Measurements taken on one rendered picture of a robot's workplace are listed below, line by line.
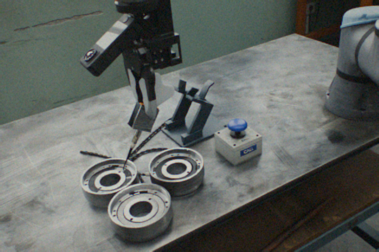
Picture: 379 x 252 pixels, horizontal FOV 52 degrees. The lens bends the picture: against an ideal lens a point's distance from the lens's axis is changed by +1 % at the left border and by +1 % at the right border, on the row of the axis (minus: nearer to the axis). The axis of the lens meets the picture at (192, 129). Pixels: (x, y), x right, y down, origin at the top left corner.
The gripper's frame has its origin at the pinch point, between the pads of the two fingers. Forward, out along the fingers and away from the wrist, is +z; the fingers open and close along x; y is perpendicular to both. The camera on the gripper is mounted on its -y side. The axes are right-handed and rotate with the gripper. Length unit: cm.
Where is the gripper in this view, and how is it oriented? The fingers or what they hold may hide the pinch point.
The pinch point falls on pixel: (145, 111)
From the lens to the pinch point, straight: 72.3
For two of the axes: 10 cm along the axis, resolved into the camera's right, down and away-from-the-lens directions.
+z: 0.9, 8.4, 5.3
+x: -5.4, -4.1, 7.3
